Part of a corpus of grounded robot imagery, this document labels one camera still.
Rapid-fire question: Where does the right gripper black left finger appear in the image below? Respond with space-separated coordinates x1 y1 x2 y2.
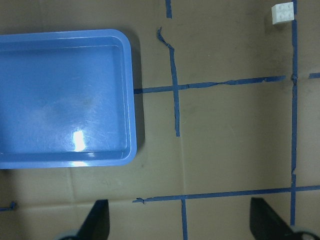
76 199 110 240

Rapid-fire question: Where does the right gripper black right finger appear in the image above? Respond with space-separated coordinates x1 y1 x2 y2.
250 197 297 240

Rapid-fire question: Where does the white building block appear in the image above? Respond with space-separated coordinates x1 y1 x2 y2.
271 2 295 25

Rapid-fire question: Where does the blue plastic tray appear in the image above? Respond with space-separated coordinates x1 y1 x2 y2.
0 29 137 169

